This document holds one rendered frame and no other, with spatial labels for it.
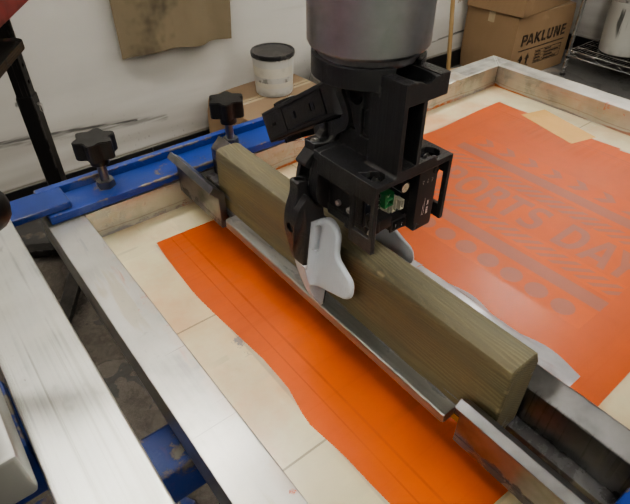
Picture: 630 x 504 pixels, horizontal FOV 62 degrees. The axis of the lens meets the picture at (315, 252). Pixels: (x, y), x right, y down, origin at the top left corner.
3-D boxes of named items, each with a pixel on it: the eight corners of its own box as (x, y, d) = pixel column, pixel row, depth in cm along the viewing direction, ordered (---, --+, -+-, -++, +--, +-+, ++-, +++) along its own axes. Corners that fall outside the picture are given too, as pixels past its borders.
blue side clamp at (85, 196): (268, 160, 75) (265, 114, 71) (289, 175, 72) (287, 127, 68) (52, 241, 61) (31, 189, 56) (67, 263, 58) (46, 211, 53)
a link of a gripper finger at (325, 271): (329, 346, 41) (351, 246, 36) (284, 304, 45) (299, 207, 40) (358, 333, 43) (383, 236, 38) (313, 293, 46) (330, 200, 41)
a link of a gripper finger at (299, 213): (289, 271, 40) (305, 164, 36) (277, 260, 41) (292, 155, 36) (335, 256, 43) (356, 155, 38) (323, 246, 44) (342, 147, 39)
